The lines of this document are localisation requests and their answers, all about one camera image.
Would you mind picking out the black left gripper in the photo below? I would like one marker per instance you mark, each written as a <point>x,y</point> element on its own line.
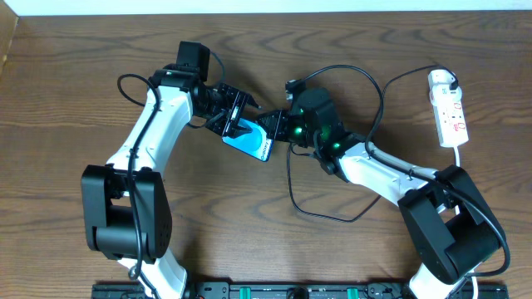
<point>229,107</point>

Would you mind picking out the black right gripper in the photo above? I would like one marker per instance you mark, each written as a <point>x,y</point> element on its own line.
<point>282,125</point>

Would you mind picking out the blue screen Galaxy smartphone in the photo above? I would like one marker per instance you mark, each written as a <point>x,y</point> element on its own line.
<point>256,143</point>

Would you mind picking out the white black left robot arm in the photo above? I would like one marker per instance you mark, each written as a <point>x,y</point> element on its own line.
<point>127,215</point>

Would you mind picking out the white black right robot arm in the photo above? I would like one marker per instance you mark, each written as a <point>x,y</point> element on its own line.
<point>450,224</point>

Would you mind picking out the white charger plug adapter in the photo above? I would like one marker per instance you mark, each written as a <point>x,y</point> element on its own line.
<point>443,77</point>

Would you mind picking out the white power strip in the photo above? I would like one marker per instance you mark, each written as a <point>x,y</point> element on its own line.
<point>449,115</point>

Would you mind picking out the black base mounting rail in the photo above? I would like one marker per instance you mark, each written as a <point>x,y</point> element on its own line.
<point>224,290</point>

